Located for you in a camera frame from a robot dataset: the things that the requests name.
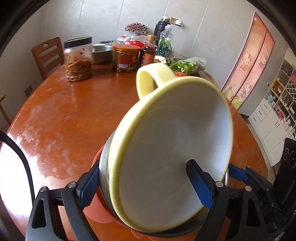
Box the clear plastic water bottle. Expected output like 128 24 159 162
157 24 173 57

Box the dried flower bouquet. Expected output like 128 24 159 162
125 22 148 34

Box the deep steel bowl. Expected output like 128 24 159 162
99 129 230 238

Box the dark sauce bottle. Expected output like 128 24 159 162
138 35 157 68

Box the carrot rear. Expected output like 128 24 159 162
176 71 187 77

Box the low wall outlet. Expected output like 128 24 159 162
24 85 33 97

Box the small steel basin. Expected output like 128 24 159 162
92 44 113 65

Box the wall power socket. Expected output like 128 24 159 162
170 17 182 26

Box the red tissue pack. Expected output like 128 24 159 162
117 35 147 48

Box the black thermos flask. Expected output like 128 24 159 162
154 19 170 46

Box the pink hello kitty door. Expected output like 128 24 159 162
222 12 275 109

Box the orange pig-shaped plate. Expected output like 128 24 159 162
83 144 232 241

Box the brown wooden slat chair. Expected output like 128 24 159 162
31 37 65 80

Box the clear jar black lid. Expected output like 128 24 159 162
63 37 92 82

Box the white shelf cabinet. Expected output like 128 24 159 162
248 48 295 167

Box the red chili sauce jar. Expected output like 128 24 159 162
112 44 140 73

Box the curved light wood chair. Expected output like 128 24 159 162
0 94 11 126

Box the bag of green vegetables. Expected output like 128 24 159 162
166 57 207 75

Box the black camera cable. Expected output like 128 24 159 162
0 130 36 200

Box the yellow bowl with handle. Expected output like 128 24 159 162
108 63 233 232

